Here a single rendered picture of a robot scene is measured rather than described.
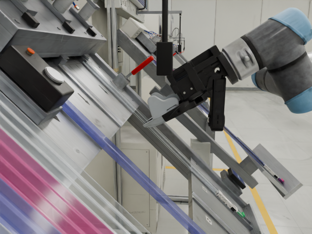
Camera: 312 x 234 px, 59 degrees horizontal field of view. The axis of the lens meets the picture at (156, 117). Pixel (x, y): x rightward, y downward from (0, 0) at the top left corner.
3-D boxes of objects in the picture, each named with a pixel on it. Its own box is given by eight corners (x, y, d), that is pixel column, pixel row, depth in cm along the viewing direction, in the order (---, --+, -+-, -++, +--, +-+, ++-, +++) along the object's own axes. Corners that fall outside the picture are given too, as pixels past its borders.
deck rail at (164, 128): (229, 217, 74) (247, 204, 72) (230, 222, 72) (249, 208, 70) (30, 22, 67) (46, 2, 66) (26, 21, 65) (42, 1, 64)
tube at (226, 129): (278, 182, 85) (281, 179, 84) (280, 184, 83) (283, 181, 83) (158, 67, 78) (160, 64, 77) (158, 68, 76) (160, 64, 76)
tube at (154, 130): (239, 216, 63) (243, 213, 63) (240, 220, 62) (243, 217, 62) (77, 55, 59) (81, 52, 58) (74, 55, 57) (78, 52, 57)
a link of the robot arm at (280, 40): (323, 43, 49) (302, 0, 47) (266, 76, 51) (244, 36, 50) (304, 42, 56) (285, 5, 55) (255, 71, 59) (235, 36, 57)
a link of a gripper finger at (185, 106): (161, 112, 58) (197, 90, 57) (165, 119, 59) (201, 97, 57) (160, 116, 54) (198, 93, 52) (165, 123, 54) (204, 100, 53)
